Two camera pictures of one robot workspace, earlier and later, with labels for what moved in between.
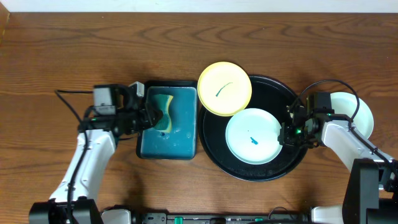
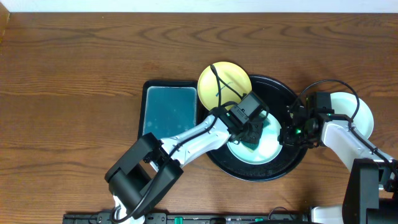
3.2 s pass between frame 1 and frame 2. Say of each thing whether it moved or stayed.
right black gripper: stayed
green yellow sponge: moved
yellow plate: stayed
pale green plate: stayed
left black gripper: moved
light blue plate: stayed
